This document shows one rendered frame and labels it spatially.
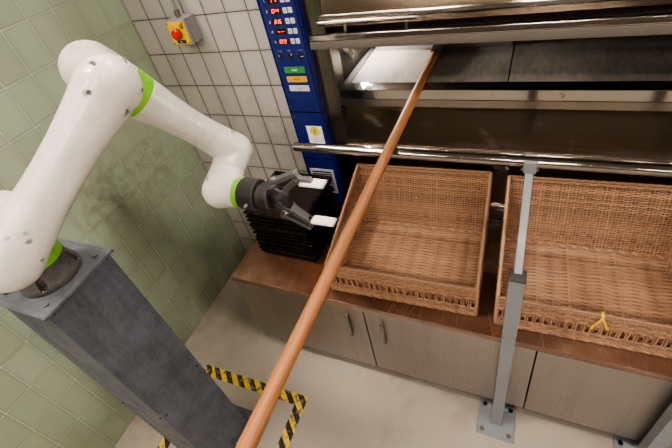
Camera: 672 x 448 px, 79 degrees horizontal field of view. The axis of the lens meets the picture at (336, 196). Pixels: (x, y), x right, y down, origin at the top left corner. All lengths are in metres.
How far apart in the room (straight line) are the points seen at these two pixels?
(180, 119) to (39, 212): 0.39
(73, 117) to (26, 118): 0.88
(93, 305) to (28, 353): 0.73
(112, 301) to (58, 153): 0.51
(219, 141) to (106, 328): 0.59
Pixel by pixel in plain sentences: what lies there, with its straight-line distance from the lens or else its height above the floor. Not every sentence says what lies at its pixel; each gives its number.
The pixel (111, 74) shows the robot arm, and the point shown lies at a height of 1.65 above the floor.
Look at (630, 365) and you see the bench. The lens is 1.56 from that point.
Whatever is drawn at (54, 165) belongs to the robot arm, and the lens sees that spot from 0.94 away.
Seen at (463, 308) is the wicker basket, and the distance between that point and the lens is 1.52.
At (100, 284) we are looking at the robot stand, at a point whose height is 1.14.
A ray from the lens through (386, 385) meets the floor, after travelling 2.07.
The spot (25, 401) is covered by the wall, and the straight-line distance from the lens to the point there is 2.04.
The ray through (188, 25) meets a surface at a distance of 1.80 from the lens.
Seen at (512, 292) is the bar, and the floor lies 0.90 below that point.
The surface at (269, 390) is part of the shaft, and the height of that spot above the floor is 1.20.
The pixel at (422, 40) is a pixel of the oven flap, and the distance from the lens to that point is 1.30.
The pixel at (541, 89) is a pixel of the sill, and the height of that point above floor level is 1.18.
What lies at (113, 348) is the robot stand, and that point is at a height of 0.97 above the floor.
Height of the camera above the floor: 1.88
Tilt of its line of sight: 39 degrees down
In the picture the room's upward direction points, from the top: 14 degrees counter-clockwise
